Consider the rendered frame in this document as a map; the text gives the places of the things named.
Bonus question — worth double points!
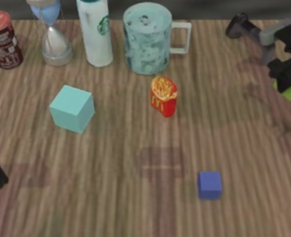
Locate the teal cube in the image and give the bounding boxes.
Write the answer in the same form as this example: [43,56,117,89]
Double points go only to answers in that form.
[49,84,96,135]

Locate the small blue cube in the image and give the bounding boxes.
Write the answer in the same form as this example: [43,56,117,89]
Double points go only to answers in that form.
[197,171,222,200]

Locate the red french fries toy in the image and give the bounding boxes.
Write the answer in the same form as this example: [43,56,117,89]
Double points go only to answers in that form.
[149,76,178,118]

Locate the red labelled can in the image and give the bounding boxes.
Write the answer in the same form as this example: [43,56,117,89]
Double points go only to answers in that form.
[0,10,24,70]

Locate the blue sand hourglass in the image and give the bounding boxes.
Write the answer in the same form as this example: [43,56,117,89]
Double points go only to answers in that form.
[26,0,74,67]

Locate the teal marbled mug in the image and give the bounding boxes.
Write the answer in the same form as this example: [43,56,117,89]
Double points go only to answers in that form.
[122,2,192,76]

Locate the white Starbucks tumbler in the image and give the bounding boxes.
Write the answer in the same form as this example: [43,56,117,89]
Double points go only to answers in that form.
[76,0,114,68]

